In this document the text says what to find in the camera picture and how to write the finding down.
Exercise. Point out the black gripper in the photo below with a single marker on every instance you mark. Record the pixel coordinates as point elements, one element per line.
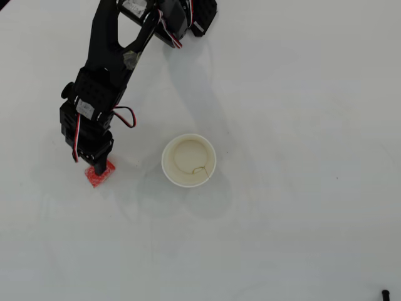
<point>96,155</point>

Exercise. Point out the red sugared cube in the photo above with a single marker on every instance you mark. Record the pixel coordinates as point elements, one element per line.
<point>94,178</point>

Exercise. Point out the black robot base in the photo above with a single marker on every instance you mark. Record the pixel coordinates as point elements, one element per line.
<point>205,15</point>

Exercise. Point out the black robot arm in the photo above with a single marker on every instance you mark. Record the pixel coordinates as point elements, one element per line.
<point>101,47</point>

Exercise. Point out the white paper cup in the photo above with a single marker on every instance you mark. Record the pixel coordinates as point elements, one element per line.
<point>189,160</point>

